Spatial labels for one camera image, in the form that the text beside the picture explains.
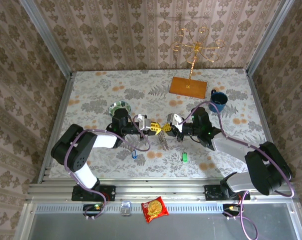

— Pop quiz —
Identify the leaf pattern bowl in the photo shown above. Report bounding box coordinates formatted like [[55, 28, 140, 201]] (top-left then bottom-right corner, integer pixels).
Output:
[[108, 100, 132, 118]]

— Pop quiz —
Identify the blue mug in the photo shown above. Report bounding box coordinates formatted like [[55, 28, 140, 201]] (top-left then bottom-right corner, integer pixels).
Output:
[[208, 89, 229, 114]]

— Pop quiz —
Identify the floral table mat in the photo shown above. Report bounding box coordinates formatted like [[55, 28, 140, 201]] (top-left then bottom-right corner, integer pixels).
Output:
[[48, 68, 273, 180]]

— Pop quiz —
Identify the gold stand with wooden base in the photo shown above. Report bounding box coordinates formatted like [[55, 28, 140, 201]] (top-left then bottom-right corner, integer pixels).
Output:
[[169, 26, 226, 100]]

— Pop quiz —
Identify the red snack packet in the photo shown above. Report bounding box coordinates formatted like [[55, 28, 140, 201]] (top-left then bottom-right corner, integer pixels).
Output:
[[140, 195, 170, 224]]

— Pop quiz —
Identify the small silver metal clip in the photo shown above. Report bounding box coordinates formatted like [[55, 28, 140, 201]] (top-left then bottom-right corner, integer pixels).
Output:
[[120, 200, 132, 217]]

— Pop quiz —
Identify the right small controller board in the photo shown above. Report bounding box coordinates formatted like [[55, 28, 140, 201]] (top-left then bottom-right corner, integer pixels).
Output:
[[222, 203, 242, 217]]

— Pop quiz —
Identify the small controller board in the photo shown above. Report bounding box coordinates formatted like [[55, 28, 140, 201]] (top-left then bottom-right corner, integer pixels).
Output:
[[83, 203, 104, 219], [222, 203, 242, 217]]

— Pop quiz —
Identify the left small controller board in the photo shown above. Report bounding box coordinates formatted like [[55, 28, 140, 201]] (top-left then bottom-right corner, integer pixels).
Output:
[[83, 203, 104, 219]]

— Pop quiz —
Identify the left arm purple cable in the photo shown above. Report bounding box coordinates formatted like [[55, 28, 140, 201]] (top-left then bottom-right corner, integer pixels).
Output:
[[65, 113, 152, 221]]

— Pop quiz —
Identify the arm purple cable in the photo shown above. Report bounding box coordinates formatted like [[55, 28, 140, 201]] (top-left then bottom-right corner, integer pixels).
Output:
[[177, 99, 295, 240], [65, 113, 152, 221]]

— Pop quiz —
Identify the aluminium frame rail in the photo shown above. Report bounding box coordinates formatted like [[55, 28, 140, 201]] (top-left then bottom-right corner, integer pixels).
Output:
[[25, 178, 299, 204]]

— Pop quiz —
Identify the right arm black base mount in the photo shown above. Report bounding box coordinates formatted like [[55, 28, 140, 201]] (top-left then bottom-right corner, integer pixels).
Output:
[[204, 183, 251, 202]]

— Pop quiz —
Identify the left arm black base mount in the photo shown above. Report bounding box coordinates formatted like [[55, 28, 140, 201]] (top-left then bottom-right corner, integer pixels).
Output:
[[71, 184, 117, 202]]

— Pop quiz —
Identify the slotted grey cable duct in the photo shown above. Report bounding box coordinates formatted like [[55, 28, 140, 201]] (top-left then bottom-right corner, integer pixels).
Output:
[[34, 202, 224, 214]]

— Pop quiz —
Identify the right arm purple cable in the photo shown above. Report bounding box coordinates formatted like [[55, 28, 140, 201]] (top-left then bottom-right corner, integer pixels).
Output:
[[177, 99, 295, 240]]

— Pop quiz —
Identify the aluminium corner post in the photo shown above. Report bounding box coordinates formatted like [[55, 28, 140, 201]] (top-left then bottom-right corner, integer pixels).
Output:
[[19, 0, 73, 76], [245, 0, 296, 75]]

